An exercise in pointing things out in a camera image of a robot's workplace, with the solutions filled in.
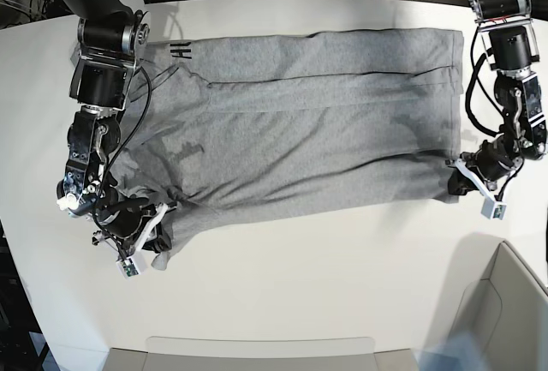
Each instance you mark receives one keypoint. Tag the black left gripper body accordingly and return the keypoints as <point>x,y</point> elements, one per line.
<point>491,162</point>

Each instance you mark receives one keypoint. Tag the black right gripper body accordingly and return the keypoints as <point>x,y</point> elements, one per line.
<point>129,223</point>

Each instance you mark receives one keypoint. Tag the grey T-shirt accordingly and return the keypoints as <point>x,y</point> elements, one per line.
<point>251,129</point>

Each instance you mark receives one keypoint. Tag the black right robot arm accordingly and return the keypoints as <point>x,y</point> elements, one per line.
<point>112,37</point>

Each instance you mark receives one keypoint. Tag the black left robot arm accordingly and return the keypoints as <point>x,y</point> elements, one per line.
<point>505,27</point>

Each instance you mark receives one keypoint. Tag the grey tray at bottom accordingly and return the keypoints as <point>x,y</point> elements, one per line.
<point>163,353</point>

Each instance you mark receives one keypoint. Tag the grey bin at right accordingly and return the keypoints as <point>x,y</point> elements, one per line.
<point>501,322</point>

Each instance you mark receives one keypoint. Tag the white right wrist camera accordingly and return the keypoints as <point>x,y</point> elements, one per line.
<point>132,266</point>

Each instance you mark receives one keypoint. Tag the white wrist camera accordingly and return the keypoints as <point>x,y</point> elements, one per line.
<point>493,209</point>
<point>132,266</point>

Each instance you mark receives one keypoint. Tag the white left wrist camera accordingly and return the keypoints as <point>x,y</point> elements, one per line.
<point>493,209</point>

